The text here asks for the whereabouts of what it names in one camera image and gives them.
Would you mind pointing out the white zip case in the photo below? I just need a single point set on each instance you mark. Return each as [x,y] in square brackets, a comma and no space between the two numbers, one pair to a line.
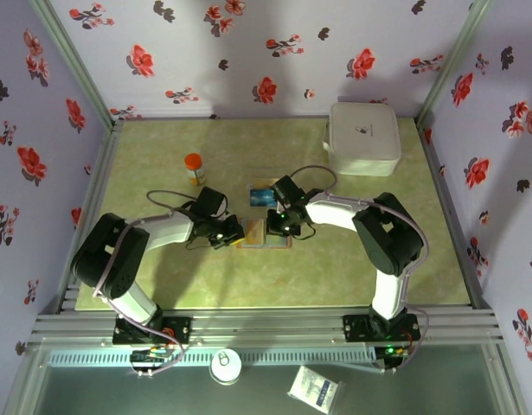
[363,138]

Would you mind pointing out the white round can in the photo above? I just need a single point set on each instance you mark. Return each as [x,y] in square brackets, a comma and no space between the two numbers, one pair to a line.
[226,367]

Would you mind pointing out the aluminium front rail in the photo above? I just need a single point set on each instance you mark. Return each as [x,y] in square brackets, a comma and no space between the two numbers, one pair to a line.
[265,328]

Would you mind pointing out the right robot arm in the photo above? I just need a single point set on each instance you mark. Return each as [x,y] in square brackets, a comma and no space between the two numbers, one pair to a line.
[386,233]

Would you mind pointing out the white paper packet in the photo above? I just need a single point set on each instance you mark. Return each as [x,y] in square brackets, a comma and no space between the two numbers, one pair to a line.
[313,389]

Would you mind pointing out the aluminium frame post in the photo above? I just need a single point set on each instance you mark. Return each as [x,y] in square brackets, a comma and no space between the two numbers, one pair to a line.
[77,60]
[454,60]

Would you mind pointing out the orange-lid pill bottle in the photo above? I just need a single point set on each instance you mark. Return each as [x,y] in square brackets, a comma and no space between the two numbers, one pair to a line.
[195,170]

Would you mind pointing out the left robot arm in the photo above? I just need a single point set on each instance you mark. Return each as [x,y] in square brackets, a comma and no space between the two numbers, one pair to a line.
[110,255]

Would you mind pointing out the blue credit card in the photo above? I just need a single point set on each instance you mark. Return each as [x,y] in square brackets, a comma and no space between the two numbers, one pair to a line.
[261,198]

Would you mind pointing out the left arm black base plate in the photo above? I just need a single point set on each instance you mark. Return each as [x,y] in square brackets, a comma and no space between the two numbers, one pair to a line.
[179,330]

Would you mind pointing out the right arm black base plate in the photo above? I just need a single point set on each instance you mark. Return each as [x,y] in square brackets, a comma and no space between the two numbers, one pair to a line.
[354,328]

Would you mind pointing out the aluminium side rail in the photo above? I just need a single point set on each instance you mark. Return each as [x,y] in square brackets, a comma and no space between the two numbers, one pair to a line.
[91,216]
[452,216]

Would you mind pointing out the gold credit card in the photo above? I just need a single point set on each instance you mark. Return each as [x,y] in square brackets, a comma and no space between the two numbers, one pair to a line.
[255,231]

